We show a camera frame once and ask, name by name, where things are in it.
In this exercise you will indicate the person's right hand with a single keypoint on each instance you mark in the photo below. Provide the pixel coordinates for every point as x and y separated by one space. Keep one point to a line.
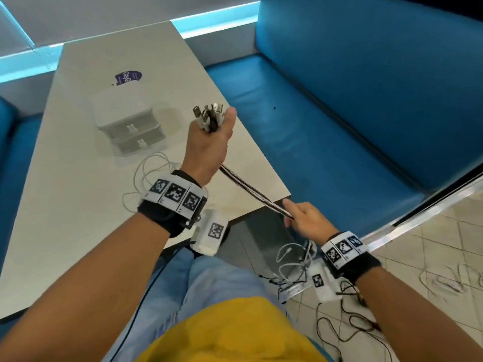
311 222

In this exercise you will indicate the person's left hand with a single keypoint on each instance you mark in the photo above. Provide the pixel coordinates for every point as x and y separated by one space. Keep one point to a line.
205 154

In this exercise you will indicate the white mini drawer box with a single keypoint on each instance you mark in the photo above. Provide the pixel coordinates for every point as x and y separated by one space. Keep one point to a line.
120 107

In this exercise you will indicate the person's right forearm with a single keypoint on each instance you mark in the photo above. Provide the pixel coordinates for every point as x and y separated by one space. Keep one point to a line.
415 320

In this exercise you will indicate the person's left forearm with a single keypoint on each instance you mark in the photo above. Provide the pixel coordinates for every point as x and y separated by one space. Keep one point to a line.
83 282

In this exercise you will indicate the grey metal table base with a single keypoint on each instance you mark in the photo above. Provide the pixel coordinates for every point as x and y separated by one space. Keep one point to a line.
256 237

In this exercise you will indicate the black marker wristband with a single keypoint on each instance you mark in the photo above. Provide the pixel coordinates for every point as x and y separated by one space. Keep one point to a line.
362 265
162 218

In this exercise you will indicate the light blue jeans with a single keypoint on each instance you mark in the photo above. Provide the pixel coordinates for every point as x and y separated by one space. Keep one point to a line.
219 275

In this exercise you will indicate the round purple sticker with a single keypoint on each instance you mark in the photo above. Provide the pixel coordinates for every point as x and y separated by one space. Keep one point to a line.
129 77

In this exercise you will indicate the blue sofa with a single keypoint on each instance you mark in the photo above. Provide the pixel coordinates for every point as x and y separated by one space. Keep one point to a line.
358 109
15 165

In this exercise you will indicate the white table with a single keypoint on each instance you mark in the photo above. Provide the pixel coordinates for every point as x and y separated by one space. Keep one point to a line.
75 184

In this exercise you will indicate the yellow shirt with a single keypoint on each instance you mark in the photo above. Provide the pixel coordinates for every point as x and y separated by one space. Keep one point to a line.
234 331

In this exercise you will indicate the silver metal floor rail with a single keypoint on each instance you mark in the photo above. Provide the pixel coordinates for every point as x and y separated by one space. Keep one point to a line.
422 218

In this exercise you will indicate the cyan wall light strips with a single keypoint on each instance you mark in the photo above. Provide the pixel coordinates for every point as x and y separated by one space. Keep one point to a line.
22 65

